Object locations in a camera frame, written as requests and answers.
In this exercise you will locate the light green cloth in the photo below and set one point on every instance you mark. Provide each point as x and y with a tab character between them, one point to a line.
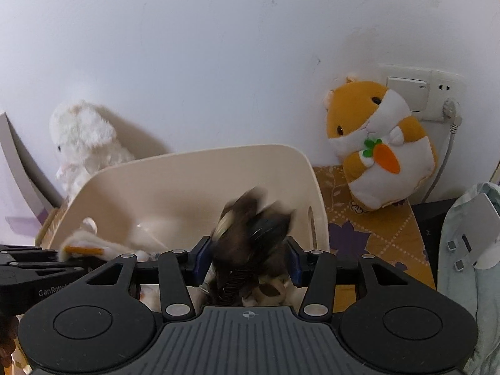
461	300

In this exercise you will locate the orange patterned table mat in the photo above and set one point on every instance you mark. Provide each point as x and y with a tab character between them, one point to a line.
371	234

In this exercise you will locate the white plush rabbit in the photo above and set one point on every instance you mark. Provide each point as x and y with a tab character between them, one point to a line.
88	140

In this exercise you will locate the beige plastic storage bin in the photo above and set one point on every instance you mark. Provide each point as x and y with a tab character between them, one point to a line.
175	187

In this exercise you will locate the black panel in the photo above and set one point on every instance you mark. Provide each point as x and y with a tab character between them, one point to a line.
429	234

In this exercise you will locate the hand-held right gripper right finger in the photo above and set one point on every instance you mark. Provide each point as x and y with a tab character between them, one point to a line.
295	265

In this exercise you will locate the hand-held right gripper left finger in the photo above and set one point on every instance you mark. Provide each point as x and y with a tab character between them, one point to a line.
201	259

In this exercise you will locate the orange hamster plush toy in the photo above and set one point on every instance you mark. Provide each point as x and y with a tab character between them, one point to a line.
379	152

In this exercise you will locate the white phone stand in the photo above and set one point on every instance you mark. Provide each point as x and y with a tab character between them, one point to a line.
482	226

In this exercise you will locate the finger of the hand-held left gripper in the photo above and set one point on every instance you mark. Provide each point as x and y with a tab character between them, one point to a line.
39	272
27	257

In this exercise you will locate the small white plush toy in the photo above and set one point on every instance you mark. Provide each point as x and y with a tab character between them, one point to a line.
117	248

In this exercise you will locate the white wall socket panel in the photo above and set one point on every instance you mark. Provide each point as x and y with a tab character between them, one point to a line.
429	86

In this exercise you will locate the dark brown furry object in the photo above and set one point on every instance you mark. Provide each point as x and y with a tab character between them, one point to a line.
250	238

